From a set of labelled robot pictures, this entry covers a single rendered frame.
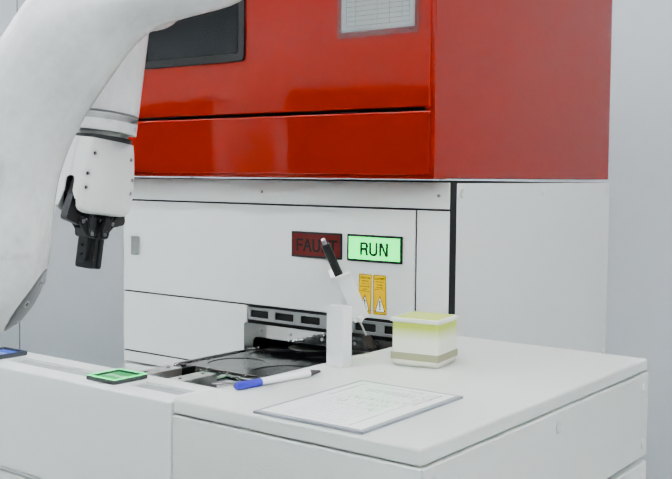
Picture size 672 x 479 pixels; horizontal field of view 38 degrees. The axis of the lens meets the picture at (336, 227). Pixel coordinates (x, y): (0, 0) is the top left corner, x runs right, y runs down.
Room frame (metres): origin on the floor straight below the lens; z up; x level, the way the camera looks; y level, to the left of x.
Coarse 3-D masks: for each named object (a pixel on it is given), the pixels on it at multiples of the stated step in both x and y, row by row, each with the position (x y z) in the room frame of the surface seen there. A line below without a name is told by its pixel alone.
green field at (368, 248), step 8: (352, 240) 1.76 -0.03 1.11; (360, 240) 1.75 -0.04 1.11; (368, 240) 1.74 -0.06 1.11; (376, 240) 1.73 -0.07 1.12; (384, 240) 1.72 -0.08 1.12; (392, 240) 1.71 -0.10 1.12; (352, 248) 1.76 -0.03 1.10; (360, 248) 1.75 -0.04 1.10; (368, 248) 1.74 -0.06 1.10; (376, 248) 1.73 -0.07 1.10; (384, 248) 1.72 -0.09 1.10; (392, 248) 1.71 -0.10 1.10; (352, 256) 1.76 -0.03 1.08; (360, 256) 1.75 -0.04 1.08; (368, 256) 1.74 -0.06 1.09; (376, 256) 1.73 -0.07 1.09; (384, 256) 1.72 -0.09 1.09; (392, 256) 1.71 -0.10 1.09
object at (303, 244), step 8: (296, 240) 1.84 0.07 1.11; (304, 240) 1.83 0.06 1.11; (312, 240) 1.82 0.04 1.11; (320, 240) 1.80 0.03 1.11; (328, 240) 1.79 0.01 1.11; (336, 240) 1.78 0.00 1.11; (296, 248) 1.84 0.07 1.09; (304, 248) 1.83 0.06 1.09; (312, 248) 1.82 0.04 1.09; (320, 248) 1.80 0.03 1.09; (336, 248) 1.78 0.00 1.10; (336, 256) 1.78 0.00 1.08
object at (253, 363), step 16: (256, 352) 1.82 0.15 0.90; (272, 352) 1.82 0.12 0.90; (288, 352) 1.82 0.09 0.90; (304, 352) 1.82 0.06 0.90; (320, 352) 1.82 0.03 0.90; (224, 368) 1.66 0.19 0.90; (240, 368) 1.66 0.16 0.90; (256, 368) 1.66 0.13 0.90; (272, 368) 1.67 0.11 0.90; (288, 368) 1.67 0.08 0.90
